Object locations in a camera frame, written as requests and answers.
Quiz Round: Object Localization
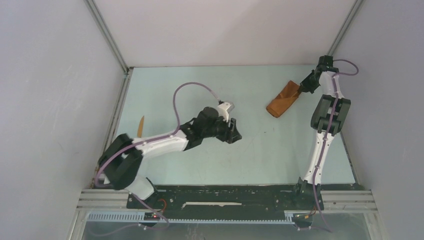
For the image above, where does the orange cloth napkin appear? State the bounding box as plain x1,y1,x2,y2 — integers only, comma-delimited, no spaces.
266,80,301,118

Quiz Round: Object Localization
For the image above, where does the white cable duct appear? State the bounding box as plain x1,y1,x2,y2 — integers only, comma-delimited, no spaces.
86,211,314,226

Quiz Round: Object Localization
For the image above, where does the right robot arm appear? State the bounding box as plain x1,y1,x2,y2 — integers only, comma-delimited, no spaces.
290,55,351,209

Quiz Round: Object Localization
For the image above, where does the left aluminium frame post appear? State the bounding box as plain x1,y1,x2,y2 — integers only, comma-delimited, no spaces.
84,0,130,74

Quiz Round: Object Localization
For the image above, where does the aluminium frame post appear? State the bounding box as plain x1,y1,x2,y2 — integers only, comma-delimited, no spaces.
84,0,130,74
327,0,365,56

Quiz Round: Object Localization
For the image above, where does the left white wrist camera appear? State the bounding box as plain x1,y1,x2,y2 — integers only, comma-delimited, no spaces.
216,100,235,124

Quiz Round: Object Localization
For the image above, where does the right aluminium frame post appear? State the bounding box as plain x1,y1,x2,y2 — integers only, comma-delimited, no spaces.
327,0,365,56

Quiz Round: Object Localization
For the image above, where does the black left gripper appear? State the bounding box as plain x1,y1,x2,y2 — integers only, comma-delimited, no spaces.
201,113,242,144

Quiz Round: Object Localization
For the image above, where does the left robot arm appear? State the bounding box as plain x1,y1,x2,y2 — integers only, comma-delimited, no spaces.
96,102,242,208

